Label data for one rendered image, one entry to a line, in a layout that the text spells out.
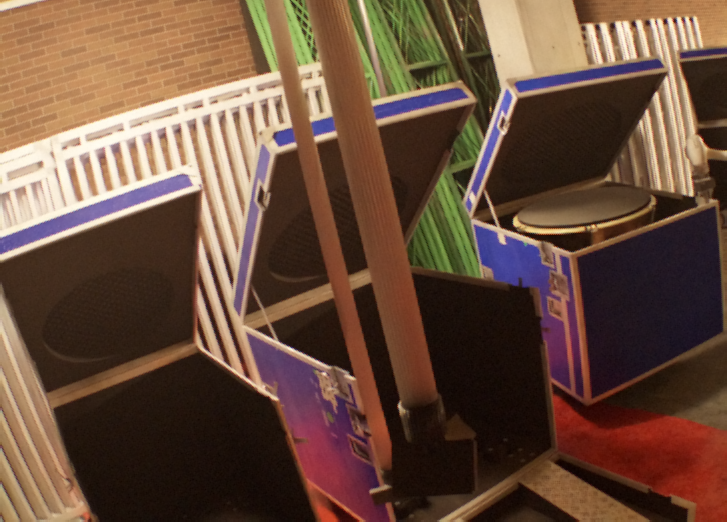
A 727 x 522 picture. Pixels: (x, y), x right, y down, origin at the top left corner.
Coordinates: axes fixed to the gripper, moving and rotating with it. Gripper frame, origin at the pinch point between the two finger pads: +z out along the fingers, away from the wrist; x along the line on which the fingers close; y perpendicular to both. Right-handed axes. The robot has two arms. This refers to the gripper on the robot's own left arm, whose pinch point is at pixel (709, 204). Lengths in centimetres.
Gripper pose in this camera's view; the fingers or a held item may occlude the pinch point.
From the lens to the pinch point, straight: 375.6
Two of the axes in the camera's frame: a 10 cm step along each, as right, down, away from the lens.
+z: 2.7, 9.6, 0.6
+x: 9.4, -2.7, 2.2
